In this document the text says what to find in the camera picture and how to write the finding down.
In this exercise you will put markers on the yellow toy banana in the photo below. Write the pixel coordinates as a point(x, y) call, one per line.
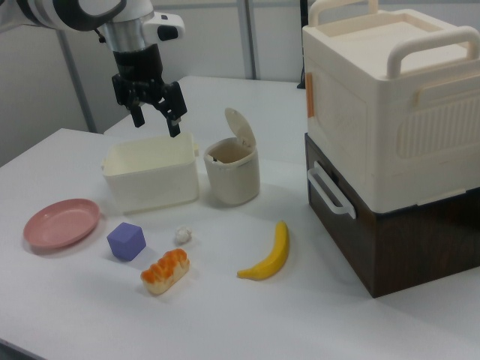
point(279, 247)

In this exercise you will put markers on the white square storage box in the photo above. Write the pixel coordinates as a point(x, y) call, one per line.
point(150, 187)

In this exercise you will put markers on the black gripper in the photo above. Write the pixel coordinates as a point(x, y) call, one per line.
point(137, 71)

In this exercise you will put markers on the dark brown wooden drawer box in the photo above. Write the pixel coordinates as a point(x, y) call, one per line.
point(412, 255)

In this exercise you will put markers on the purple cube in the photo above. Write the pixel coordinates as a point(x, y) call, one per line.
point(125, 242)

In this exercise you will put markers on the pink plastic plate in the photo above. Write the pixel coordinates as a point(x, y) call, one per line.
point(60, 225)

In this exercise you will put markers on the cream trash can flip lid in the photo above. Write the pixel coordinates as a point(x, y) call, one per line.
point(240, 127)

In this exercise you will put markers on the white paper ball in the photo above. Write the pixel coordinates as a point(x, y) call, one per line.
point(183, 234)

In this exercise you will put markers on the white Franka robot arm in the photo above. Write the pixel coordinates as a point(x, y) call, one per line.
point(75, 15)

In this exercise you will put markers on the toy bread loaf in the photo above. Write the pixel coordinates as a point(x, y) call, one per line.
point(165, 273)

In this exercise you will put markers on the cream mini trash can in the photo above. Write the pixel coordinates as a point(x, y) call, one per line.
point(232, 183)

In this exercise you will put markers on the cream plastic cabinet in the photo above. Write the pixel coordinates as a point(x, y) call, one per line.
point(375, 112)

